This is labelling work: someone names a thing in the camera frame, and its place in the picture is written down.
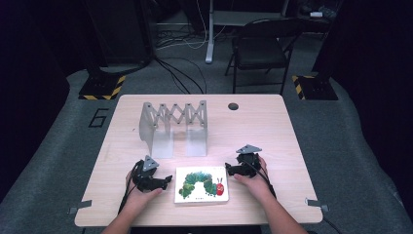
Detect black folding chair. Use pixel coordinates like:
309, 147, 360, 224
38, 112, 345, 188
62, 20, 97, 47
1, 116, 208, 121
224, 17, 305, 97

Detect white floor cables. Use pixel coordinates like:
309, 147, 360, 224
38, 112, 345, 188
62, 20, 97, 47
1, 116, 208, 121
155, 0, 229, 51

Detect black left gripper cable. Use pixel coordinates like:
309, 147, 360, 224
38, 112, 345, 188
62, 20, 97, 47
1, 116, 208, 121
118, 161, 144, 215

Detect black yellow striped stand base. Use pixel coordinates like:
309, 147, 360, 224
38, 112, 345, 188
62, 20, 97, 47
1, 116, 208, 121
290, 73, 340, 101
78, 73, 128, 101

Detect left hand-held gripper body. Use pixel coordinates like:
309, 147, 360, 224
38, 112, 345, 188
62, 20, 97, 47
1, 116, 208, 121
131, 154, 168, 193

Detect black cable under table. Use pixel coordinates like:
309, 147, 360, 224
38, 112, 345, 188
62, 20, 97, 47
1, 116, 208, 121
321, 215, 344, 234

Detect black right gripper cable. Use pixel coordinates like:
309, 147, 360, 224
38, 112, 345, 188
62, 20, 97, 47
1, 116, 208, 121
247, 159, 278, 200

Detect white caterpillar picture book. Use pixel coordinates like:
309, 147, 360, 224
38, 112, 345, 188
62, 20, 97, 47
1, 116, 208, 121
173, 166, 230, 205

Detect grey expandable metal book rack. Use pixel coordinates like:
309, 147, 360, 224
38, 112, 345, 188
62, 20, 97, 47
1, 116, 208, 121
138, 99, 209, 160

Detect white desk frame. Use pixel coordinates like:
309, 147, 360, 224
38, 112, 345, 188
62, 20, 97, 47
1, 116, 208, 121
205, 0, 290, 64

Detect person's left hand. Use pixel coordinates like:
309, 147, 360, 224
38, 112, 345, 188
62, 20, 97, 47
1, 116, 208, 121
125, 169, 164, 214

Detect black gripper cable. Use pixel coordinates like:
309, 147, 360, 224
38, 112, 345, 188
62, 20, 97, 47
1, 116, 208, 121
118, 161, 144, 215
247, 159, 278, 200

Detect dark equipment cabinet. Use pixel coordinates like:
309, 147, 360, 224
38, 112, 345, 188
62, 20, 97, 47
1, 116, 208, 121
82, 0, 156, 67

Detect black floor cables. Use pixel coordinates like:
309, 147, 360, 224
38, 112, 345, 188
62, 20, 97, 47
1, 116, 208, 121
151, 56, 209, 96

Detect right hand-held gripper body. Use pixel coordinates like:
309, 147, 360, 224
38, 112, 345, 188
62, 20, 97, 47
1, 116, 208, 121
232, 143, 263, 178

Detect grey table edge bracket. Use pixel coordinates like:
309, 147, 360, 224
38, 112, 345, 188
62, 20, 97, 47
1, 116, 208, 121
304, 197, 330, 214
66, 199, 94, 215

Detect person's right hand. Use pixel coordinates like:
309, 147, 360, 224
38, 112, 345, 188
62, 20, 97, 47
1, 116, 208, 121
233, 157, 278, 203

